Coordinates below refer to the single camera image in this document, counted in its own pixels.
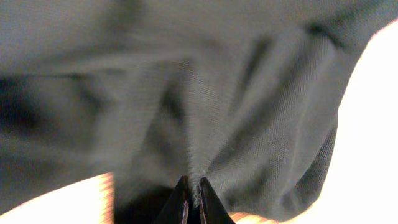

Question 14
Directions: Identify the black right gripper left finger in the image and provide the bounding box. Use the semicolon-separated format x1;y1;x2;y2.
153;176;190;224

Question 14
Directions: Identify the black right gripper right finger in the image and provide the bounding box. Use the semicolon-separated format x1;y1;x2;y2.
199;177;235;224

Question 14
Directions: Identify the black t-shirt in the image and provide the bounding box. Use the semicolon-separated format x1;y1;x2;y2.
1;0;397;223

